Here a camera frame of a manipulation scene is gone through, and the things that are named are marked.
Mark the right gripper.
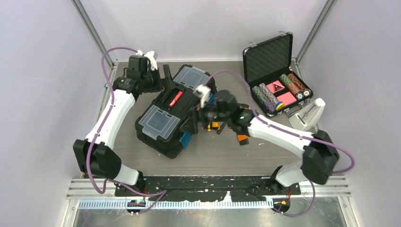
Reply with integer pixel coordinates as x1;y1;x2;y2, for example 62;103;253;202
181;96;231;134

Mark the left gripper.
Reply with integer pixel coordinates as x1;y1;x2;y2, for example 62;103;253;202
141;65;176;94

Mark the black plastic toolbox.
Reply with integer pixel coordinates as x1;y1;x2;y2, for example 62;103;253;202
135;64;217;159

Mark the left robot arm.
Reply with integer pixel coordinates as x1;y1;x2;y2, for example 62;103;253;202
73;51;164;196

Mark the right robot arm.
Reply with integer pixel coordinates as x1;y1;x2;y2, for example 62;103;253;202
180;86;340;194

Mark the yellow utility knife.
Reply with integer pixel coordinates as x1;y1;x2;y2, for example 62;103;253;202
211;122;220;130

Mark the orange black brush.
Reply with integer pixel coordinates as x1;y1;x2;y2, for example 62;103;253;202
237;134;249;146

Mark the short stubby screwdriver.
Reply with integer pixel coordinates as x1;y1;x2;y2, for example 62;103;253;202
239;104;250;109

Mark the black poker chip case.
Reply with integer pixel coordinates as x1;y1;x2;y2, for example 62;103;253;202
243;32;314;118

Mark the white stand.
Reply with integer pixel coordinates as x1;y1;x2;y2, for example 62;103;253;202
289;98;326;131

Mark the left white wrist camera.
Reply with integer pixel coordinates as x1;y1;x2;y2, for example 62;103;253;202
136;50;158;71

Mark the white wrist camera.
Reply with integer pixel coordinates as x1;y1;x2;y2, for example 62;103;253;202
136;50;158;71
193;85;211;108

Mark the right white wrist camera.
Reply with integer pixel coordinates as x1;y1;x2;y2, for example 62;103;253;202
193;85;211;108

